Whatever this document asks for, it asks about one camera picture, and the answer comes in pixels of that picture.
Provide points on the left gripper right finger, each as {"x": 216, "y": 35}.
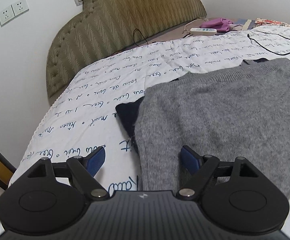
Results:
{"x": 201, "y": 168}

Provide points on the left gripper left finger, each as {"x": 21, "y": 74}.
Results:
{"x": 83, "y": 169}

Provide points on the grey navy knit sweater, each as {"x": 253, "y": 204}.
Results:
{"x": 241, "y": 111}

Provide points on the white script-print bed quilt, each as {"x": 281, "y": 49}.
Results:
{"x": 40, "y": 203}

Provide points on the purple cloth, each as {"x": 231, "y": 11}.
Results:
{"x": 222, "y": 25}

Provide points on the olive upholstered headboard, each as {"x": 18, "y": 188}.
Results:
{"x": 105, "y": 27}

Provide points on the white wall socket pair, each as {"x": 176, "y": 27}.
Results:
{"x": 12, "y": 11}

